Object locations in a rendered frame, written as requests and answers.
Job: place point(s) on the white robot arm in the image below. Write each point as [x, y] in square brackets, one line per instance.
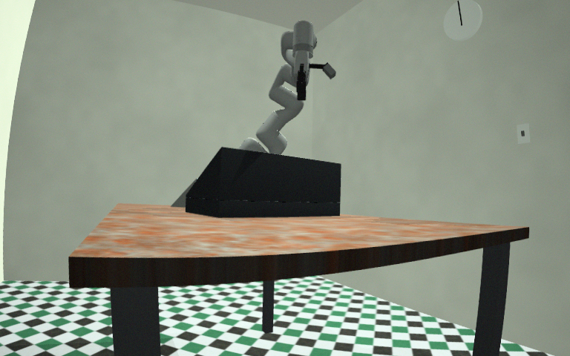
[303, 38]

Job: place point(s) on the grey switch console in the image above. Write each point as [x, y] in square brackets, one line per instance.
[240, 183]

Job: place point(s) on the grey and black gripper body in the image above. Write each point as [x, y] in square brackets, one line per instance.
[301, 57]

